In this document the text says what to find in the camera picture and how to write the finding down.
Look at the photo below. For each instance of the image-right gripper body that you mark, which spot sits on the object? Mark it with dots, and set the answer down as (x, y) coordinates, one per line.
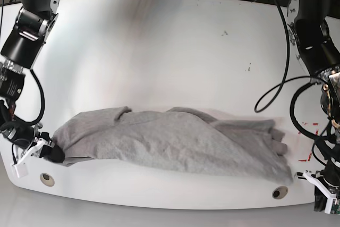
(324, 192)

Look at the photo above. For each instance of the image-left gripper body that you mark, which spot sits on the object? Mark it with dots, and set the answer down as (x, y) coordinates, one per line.
(29, 141)

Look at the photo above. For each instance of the grey t-shirt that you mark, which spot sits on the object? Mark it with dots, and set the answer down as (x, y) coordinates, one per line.
(180, 139)

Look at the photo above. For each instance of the black robot arm image-left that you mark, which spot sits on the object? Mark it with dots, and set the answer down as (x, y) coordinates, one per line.
(31, 29)

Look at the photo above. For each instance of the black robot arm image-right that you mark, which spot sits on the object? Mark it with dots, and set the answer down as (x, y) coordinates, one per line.
(316, 50)

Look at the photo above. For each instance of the left table grommet hole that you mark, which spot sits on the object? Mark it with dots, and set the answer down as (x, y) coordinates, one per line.
(47, 180)

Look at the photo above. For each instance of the table grommet hole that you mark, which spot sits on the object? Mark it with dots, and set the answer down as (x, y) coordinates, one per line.
(280, 192)
(47, 180)

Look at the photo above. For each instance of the right table grommet hole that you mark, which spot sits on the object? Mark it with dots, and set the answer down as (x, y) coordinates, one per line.
(280, 192)

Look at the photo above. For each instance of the red tape rectangle marking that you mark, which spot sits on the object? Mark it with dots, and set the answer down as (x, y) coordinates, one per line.
(304, 144)

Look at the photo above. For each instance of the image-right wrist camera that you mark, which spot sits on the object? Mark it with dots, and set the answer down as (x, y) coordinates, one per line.
(332, 206)

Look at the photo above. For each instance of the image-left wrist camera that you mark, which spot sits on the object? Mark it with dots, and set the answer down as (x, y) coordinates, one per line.
(20, 170)

